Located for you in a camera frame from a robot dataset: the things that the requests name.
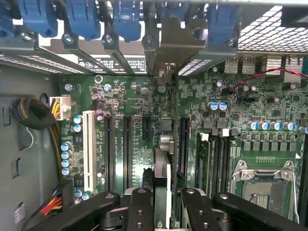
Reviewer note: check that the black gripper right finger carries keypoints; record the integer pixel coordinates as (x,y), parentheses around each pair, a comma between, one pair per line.
(195,211)

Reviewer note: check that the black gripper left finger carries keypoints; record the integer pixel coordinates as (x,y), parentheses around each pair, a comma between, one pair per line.
(139,211)

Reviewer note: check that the white expansion slot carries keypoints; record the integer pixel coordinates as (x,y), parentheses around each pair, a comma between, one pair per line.
(89,149)

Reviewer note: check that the metal slot cover plate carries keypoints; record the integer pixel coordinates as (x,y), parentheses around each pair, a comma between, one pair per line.
(122,62)
(150,60)
(29,59)

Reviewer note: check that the blue slot retention clip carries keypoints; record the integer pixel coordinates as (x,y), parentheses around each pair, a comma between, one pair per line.
(6,19)
(127,21)
(83,19)
(222,21)
(178,9)
(38,16)

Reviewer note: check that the CPU socket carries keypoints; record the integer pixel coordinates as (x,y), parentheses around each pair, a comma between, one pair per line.
(264,192)

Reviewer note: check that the green motherboard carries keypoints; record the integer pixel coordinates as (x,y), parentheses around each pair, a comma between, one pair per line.
(134,101)

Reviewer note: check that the open black PC case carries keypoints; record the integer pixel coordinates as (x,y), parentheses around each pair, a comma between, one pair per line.
(24,156)

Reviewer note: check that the white power connector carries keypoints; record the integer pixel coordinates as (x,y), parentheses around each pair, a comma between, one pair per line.
(63,108)

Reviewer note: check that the silver rear port block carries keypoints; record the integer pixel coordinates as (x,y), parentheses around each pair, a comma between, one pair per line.
(239,65)

